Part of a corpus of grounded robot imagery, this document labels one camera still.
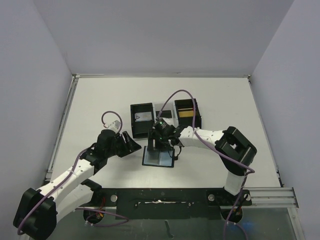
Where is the black left bin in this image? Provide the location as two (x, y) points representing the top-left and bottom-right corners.
(130, 102), (155, 139)

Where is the black right bin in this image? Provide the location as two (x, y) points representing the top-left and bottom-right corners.
(174, 99), (202, 129)

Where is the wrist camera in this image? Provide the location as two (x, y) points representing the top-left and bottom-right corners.
(153, 118), (176, 138)
(103, 120), (122, 133)

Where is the white middle bin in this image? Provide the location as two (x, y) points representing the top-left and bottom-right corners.
(152, 101), (179, 127)

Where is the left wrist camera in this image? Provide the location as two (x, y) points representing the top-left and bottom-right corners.
(103, 120), (122, 133)

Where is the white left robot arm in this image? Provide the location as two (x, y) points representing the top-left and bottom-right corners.
(13, 129), (142, 240)

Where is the aluminium frame rail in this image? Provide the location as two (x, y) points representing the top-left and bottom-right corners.
(21, 73), (80, 240)

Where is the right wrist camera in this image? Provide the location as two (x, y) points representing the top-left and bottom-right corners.
(153, 118), (176, 138)

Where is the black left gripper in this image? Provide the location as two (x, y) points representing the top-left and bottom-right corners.
(105, 131), (141, 158)

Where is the black bin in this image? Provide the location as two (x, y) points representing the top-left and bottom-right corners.
(174, 99), (202, 129)
(130, 102), (155, 139)

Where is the black leather card holder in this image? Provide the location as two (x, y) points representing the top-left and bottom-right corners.
(142, 146), (178, 168)

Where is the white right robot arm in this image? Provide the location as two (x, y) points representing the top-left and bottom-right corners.
(147, 125), (258, 205)

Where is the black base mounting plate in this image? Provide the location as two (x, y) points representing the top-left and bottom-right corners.
(83, 188), (252, 220)

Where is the gold credit card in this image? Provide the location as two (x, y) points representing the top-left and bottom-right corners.
(178, 109), (194, 118)

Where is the silver credit card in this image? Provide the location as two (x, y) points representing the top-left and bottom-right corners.
(134, 111), (153, 122)

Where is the black credit card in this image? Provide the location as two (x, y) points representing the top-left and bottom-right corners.
(156, 110), (172, 119)

